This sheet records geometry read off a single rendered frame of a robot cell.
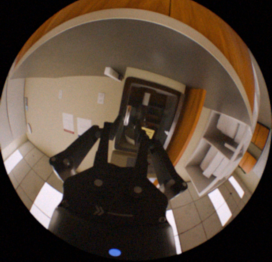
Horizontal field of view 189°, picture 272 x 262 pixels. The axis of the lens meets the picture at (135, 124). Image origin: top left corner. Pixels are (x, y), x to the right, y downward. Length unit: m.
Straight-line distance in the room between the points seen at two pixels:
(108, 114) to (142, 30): 0.82
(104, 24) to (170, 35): 0.12
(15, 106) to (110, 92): 2.66
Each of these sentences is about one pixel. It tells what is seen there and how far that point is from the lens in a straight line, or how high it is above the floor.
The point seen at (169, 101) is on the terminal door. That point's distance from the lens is 0.43.
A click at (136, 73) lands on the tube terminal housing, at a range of 0.42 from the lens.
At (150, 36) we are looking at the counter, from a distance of 0.20.
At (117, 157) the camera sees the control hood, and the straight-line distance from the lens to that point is 0.50.
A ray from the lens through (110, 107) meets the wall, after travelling 0.87.
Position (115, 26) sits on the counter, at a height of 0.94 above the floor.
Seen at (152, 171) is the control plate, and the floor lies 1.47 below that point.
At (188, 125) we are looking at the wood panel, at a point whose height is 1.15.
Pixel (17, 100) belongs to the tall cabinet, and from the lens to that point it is 2.91.
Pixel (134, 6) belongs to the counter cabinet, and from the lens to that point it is 0.28.
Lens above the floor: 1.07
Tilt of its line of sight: 19 degrees up
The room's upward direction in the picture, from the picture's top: 167 degrees counter-clockwise
